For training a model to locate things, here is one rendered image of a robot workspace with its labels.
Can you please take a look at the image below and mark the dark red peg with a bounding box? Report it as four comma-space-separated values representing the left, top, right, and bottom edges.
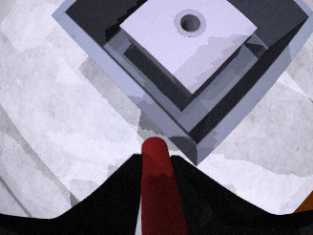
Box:
141, 137, 188, 235

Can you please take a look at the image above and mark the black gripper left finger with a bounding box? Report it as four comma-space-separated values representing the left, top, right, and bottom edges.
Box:
0, 153, 142, 235

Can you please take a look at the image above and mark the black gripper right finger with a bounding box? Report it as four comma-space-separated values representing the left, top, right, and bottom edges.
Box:
171, 156, 313, 235

